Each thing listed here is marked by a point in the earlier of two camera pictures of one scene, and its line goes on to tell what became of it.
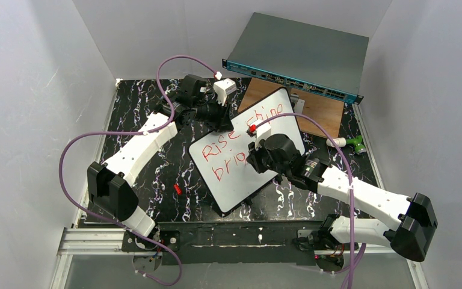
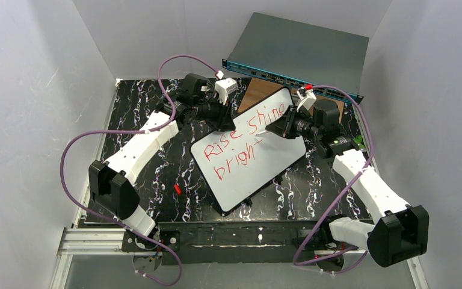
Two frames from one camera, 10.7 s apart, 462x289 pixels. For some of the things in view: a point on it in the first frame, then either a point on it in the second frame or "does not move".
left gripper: [218, 118] does not move
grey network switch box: [318, 59] does not move
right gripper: [257, 160] to [287, 126]
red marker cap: [177, 189] does not move
